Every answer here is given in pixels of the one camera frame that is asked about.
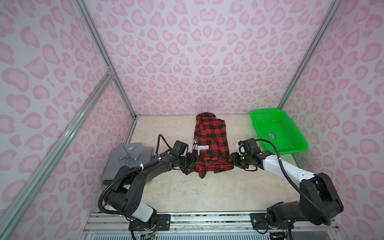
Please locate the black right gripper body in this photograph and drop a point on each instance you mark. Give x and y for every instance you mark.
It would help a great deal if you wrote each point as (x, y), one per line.
(241, 160)

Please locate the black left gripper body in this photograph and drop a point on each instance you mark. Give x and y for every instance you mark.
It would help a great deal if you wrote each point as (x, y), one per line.
(188, 162)

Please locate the red black plaid shirt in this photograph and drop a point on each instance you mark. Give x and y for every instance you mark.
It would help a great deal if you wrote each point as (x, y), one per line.
(210, 145)

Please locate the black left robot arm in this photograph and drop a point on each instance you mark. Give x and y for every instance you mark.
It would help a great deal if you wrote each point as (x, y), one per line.
(124, 194)

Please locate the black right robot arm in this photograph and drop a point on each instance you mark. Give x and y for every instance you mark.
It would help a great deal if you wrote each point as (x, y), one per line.
(319, 201)

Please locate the green plastic basket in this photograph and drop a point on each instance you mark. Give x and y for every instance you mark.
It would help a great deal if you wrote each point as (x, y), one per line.
(275, 126)

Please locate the folded grey shirt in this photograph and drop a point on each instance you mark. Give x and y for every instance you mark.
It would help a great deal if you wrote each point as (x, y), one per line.
(131, 155)

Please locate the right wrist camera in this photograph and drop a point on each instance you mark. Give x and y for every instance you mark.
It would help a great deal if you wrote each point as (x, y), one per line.
(248, 147)

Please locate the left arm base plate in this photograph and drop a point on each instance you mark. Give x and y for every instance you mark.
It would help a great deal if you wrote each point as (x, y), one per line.
(157, 222)

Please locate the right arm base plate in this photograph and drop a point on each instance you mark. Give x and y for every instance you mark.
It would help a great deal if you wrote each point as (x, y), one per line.
(260, 222)

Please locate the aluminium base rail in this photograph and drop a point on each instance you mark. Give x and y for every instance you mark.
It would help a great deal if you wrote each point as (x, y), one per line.
(205, 226)

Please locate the aluminium corner frame post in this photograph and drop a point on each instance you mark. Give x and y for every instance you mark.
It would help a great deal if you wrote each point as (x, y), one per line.
(329, 17)

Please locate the aluminium diagonal frame bar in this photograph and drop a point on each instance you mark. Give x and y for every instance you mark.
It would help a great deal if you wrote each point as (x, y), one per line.
(20, 205)

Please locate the aluminium left corner post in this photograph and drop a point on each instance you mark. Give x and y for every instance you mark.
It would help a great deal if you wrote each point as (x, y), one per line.
(91, 27)

